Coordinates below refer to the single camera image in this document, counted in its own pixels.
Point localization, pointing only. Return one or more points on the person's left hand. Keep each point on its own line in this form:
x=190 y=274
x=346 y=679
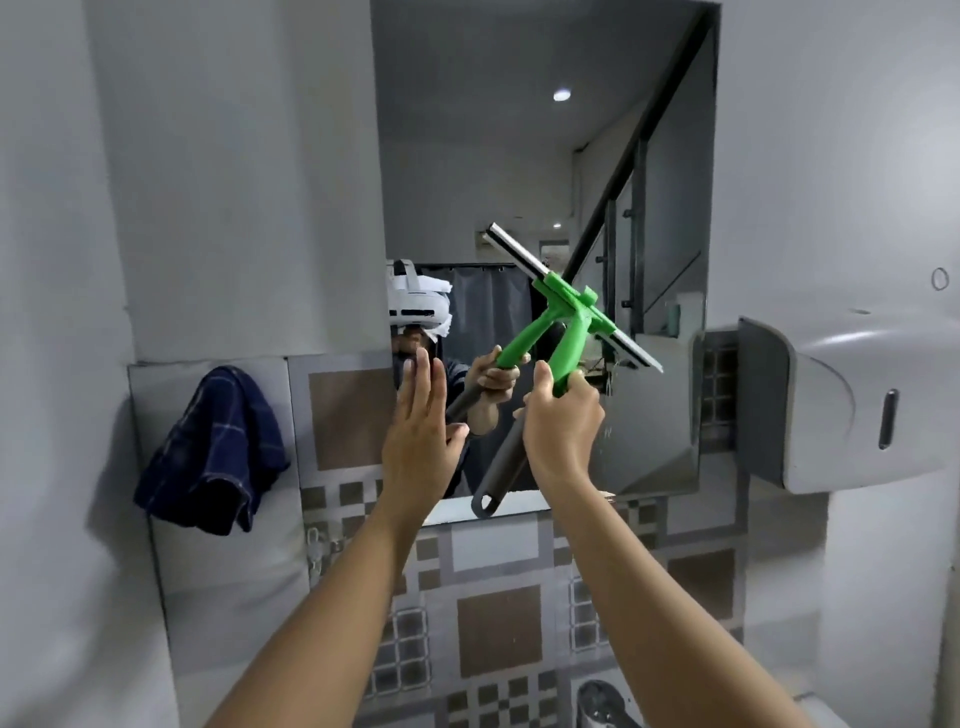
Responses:
x=416 y=450

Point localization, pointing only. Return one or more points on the person's right hand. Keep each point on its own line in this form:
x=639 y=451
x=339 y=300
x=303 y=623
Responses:
x=562 y=435

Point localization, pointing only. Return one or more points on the green and grey squeegee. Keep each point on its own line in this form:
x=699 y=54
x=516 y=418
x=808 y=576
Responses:
x=570 y=345

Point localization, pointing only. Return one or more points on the blue plaid cloth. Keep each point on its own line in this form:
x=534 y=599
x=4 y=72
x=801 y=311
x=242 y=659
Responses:
x=210 y=442

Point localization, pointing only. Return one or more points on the frameless wall mirror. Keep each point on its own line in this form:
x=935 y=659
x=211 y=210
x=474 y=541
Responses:
x=465 y=150

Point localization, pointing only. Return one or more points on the person's right forearm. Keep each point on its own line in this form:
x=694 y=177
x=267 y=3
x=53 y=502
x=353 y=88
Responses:
x=660 y=622

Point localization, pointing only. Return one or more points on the person's left forearm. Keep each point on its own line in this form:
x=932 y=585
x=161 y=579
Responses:
x=322 y=622

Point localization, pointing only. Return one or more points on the white paper towel dispenser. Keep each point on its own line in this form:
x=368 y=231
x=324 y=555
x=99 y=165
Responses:
x=862 y=420

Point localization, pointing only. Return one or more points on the chrome lever faucet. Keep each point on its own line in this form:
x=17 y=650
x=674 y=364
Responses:
x=600 y=709

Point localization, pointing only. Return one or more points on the clear wall hook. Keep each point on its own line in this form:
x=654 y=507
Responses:
x=319 y=547

